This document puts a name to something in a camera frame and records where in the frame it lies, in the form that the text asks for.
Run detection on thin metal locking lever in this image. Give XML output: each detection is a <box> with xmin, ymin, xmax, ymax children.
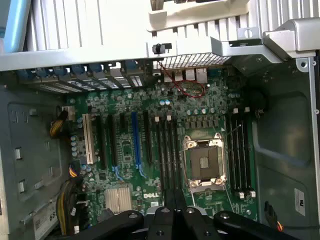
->
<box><xmin>183</xmin><ymin>163</ymin><xmax>196</xmax><ymax>211</ymax></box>
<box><xmin>224</xmin><ymin>185</ymin><xmax>236</xmax><ymax>214</ymax></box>

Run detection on yellow black wire bundle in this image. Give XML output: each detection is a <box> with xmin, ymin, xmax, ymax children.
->
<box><xmin>49</xmin><ymin>109</ymin><xmax>69</xmax><ymax>139</ymax></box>
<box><xmin>55</xmin><ymin>179</ymin><xmax>85</xmax><ymax>237</ymax></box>

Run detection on green Dell motherboard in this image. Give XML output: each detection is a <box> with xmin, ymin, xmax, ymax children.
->
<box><xmin>65</xmin><ymin>67</ymin><xmax>259</xmax><ymax>227</ymax></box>

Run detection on black case intrusion switch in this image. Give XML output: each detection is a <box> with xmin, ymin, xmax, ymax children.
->
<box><xmin>151</xmin><ymin>42</ymin><xmax>173</xmax><ymax>55</ymax></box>

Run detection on blue card retainer clip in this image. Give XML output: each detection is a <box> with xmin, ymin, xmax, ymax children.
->
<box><xmin>36</xmin><ymin>67</ymin><xmax>50</xmax><ymax>81</ymax></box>
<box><xmin>126</xmin><ymin>59</ymin><xmax>138</xmax><ymax>76</ymax></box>
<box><xmin>17</xmin><ymin>69</ymin><xmax>32</xmax><ymax>81</ymax></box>
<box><xmin>89</xmin><ymin>62</ymin><xmax>105</xmax><ymax>77</ymax></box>
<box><xmin>71</xmin><ymin>64</ymin><xmax>87</xmax><ymax>78</ymax></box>
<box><xmin>53</xmin><ymin>66</ymin><xmax>68</xmax><ymax>80</ymax></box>

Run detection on silver finned chipset heatsink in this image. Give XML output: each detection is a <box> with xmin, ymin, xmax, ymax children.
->
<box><xmin>104</xmin><ymin>186</ymin><xmax>133</xmax><ymax>214</ymax></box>

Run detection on thin black wire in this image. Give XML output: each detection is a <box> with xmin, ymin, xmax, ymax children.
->
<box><xmin>263</xmin><ymin>200</ymin><xmax>320</xmax><ymax>233</ymax></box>

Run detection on thin red wire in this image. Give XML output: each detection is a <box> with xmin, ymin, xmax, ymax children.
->
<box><xmin>158</xmin><ymin>60</ymin><xmax>207</xmax><ymax>99</ymax></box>

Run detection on long black expansion slot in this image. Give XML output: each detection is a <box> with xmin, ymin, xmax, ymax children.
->
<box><xmin>96</xmin><ymin>114</ymin><xmax>108</xmax><ymax>170</ymax></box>
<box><xmin>106</xmin><ymin>114</ymin><xmax>124</xmax><ymax>181</ymax></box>
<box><xmin>142</xmin><ymin>109</ymin><xmax>154</xmax><ymax>165</ymax></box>

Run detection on small coloured wire plug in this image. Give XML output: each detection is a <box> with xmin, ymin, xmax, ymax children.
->
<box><xmin>68</xmin><ymin>164</ymin><xmax>81</xmax><ymax>179</ymax></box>

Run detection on black RAM slot white clips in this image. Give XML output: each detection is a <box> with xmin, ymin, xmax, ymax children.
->
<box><xmin>243</xmin><ymin>106</ymin><xmax>257</xmax><ymax>199</ymax></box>
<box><xmin>154</xmin><ymin>115</ymin><xmax>168</xmax><ymax>198</ymax></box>
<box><xmin>231</xmin><ymin>107</ymin><xmax>245</xmax><ymax>200</ymax></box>
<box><xmin>165</xmin><ymin>114</ymin><xmax>179</xmax><ymax>190</ymax></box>

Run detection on metal CPU socket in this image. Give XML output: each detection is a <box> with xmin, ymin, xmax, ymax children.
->
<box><xmin>182</xmin><ymin>132</ymin><xmax>229</xmax><ymax>194</ymax></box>

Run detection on white plastic parts rack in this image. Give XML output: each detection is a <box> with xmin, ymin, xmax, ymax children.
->
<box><xmin>145</xmin><ymin>0</ymin><xmax>262</xmax><ymax>33</ymax></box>

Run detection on light blue plastic panel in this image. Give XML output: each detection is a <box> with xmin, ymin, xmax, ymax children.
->
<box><xmin>0</xmin><ymin>0</ymin><xmax>33</xmax><ymax>54</ymax></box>

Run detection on blue expansion slot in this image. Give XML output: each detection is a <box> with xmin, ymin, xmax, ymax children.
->
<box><xmin>130</xmin><ymin>111</ymin><xmax>148</xmax><ymax>179</ymax></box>

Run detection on white expansion slot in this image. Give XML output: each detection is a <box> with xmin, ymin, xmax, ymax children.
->
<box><xmin>82</xmin><ymin>113</ymin><xmax>96</xmax><ymax>165</ymax></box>

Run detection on grey power supply housing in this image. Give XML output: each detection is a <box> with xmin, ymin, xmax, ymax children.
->
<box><xmin>0</xmin><ymin>83</ymin><xmax>68</xmax><ymax>240</ymax></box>

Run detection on small silver angle bracket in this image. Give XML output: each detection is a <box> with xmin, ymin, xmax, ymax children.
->
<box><xmin>236</xmin><ymin>26</ymin><xmax>260</xmax><ymax>41</ymax></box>

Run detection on short black expansion slot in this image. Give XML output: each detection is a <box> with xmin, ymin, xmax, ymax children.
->
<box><xmin>119</xmin><ymin>112</ymin><xmax>126</xmax><ymax>134</ymax></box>

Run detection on grey metal PC case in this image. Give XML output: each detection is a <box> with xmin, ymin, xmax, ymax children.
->
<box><xmin>0</xmin><ymin>17</ymin><xmax>320</xmax><ymax>240</ymax></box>

